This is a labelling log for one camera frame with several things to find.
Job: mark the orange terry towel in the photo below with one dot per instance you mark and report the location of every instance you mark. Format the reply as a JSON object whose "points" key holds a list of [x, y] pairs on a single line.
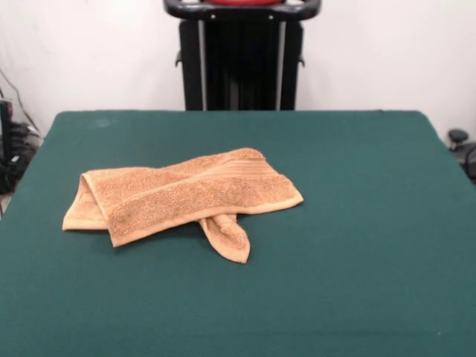
{"points": [[178, 201]]}

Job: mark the red robot base disc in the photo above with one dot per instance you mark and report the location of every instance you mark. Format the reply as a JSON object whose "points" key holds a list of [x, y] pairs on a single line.
{"points": [[241, 1]]}

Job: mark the dark green table cloth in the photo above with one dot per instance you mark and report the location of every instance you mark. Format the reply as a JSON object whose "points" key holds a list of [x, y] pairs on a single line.
{"points": [[334, 260]]}

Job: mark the black office chair base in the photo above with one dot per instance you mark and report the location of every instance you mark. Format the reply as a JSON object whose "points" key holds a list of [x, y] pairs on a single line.
{"points": [[458, 135]]}

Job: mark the black electrical box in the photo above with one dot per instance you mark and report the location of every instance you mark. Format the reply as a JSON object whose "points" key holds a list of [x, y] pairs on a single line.
{"points": [[5, 122]]}

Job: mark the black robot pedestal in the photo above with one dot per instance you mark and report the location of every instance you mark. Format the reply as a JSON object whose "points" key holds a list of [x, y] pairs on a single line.
{"points": [[241, 56]]}

